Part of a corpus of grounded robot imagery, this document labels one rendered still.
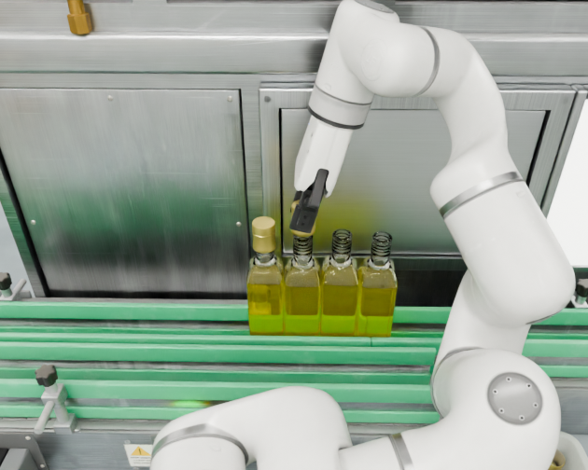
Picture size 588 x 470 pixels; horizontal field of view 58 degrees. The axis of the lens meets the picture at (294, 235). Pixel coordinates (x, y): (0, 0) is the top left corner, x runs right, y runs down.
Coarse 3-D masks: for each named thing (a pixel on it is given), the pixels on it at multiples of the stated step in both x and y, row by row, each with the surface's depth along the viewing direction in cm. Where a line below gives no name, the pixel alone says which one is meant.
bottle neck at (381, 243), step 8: (376, 232) 79; (384, 232) 79; (376, 240) 77; (384, 240) 79; (376, 248) 78; (384, 248) 77; (376, 256) 78; (384, 256) 78; (376, 264) 79; (384, 264) 79
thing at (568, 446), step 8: (560, 432) 85; (560, 440) 85; (568, 440) 84; (576, 440) 84; (560, 448) 86; (568, 448) 85; (576, 448) 83; (568, 456) 85; (576, 456) 83; (584, 456) 82; (568, 464) 85; (576, 464) 83; (584, 464) 81
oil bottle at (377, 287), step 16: (368, 272) 80; (384, 272) 79; (368, 288) 80; (384, 288) 80; (368, 304) 82; (384, 304) 82; (368, 320) 84; (384, 320) 84; (368, 336) 86; (384, 336) 86
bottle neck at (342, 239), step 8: (336, 232) 79; (344, 232) 79; (336, 240) 78; (344, 240) 77; (336, 248) 79; (344, 248) 78; (336, 256) 79; (344, 256) 79; (336, 264) 80; (344, 264) 80
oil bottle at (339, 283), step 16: (336, 272) 80; (352, 272) 80; (336, 288) 81; (352, 288) 81; (320, 304) 87; (336, 304) 83; (352, 304) 83; (320, 320) 86; (336, 320) 85; (352, 320) 84; (320, 336) 87; (336, 336) 87; (352, 336) 87
